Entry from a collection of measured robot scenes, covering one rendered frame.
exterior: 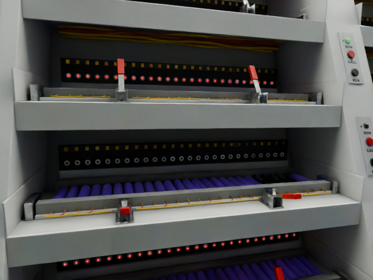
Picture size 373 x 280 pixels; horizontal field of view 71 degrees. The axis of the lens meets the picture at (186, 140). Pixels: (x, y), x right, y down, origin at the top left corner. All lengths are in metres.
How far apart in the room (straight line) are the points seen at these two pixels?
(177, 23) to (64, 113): 0.27
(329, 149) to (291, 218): 0.21
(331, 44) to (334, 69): 0.06
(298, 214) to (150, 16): 0.46
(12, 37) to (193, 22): 0.31
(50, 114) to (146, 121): 0.15
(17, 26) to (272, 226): 0.54
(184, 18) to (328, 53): 0.33
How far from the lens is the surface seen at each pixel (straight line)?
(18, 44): 0.52
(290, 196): 0.47
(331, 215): 0.58
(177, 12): 0.56
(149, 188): 0.52
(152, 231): 0.44
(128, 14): 0.55
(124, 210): 0.37
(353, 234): 0.65
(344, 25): 0.75
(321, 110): 0.61
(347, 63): 0.69
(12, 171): 0.47
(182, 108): 0.47
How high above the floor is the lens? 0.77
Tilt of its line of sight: 11 degrees up
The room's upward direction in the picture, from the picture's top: 4 degrees counter-clockwise
